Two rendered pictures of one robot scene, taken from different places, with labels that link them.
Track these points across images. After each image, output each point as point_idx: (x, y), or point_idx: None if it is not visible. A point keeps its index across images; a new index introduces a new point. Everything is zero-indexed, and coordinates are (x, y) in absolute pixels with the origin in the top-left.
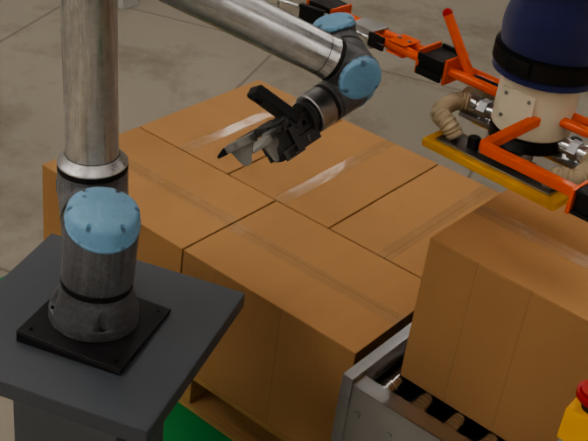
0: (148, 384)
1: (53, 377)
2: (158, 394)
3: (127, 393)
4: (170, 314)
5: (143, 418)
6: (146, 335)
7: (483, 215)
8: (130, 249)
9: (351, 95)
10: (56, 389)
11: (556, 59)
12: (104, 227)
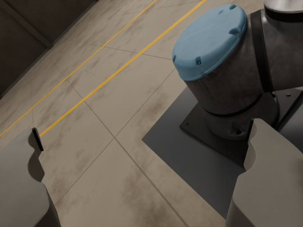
0: (170, 143)
1: (189, 98)
2: (161, 147)
3: (167, 132)
4: (242, 168)
5: (149, 138)
6: (209, 143)
7: None
8: (186, 83)
9: None
10: (180, 100)
11: None
12: (174, 46)
